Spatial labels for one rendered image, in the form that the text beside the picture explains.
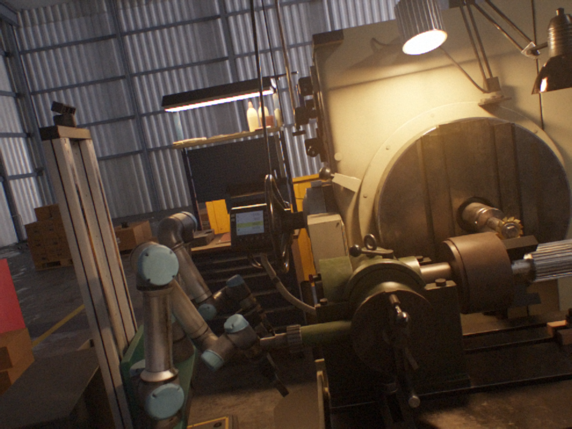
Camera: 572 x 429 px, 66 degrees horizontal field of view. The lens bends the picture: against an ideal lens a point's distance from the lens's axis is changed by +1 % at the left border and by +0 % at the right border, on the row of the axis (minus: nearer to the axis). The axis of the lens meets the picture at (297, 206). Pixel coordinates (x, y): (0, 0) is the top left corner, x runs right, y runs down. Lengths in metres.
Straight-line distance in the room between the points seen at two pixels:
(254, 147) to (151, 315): 2.31
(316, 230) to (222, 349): 0.53
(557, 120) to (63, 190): 1.60
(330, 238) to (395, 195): 0.23
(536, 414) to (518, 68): 0.96
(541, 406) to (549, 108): 0.88
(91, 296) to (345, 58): 1.17
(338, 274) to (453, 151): 0.52
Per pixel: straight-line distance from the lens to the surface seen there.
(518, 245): 1.14
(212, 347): 1.58
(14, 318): 5.17
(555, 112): 1.58
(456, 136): 1.34
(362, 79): 1.41
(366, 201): 1.39
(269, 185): 1.53
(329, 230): 1.32
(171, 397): 1.52
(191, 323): 1.64
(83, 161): 1.92
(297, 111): 1.66
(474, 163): 1.36
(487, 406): 1.07
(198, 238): 3.32
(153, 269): 1.39
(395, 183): 1.32
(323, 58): 1.41
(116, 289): 1.97
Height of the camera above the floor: 1.61
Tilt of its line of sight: 9 degrees down
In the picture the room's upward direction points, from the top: 10 degrees counter-clockwise
